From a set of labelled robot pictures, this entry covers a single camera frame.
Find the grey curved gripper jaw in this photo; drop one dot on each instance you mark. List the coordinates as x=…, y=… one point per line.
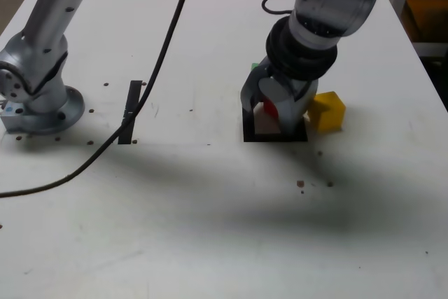
x=276, y=94
x=250, y=87

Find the yellow box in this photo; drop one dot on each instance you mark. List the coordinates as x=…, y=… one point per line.
x=425, y=15

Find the red cube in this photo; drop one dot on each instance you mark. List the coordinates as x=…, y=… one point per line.
x=270, y=107

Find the black tape square outline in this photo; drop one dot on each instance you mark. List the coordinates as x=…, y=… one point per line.
x=276, y=138

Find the white horizontal bar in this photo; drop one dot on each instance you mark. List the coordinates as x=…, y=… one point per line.
x=432, y=49

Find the black tape strip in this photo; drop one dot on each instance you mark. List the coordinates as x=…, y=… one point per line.
x=132, y=93

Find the yellow cube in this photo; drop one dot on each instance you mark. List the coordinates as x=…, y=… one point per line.
x=329, y=113

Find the green cube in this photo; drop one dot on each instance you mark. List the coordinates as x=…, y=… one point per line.
x=255, y=66

